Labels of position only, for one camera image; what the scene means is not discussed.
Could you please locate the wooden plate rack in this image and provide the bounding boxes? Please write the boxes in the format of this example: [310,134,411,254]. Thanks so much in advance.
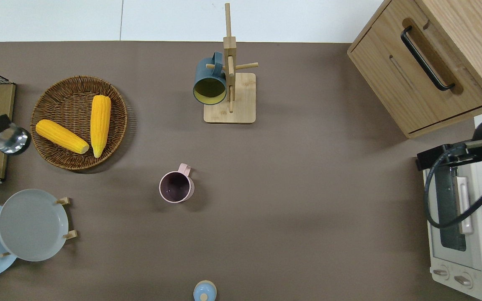
[0,196,79,258]

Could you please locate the pink mug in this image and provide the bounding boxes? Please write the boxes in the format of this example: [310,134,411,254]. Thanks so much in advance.
[159,163,195,204]

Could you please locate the black cabinet handle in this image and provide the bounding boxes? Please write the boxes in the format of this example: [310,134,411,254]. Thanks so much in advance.
[400,26,456,92]

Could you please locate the beige toaster door handle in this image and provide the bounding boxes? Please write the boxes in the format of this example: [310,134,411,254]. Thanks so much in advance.
[453,176,474,235]

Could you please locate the brown wicker basket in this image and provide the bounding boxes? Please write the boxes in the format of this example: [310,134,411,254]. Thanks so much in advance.
[30,75,128,171]

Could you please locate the grey plate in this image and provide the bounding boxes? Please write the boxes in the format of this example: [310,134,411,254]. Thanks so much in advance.
[0,189,69,263]

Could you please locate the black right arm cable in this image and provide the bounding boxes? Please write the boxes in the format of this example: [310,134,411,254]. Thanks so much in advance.
[424,138,482,230]

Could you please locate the wooden cabinet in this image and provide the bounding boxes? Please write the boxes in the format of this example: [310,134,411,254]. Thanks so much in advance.
[346,0,482,140]

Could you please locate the brown table mat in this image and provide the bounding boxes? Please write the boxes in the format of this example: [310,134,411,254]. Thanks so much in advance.
[0,41,478,301]

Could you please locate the teal mug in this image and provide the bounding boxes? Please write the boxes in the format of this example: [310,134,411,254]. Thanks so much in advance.
[192,51,228,106]

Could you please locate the wooden mug rack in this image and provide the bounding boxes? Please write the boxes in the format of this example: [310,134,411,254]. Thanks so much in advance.
[204,3,259,124]

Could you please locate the yellow corn cob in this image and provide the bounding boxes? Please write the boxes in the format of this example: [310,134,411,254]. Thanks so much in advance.
[90,94,112,159]
[35,119,90,155]

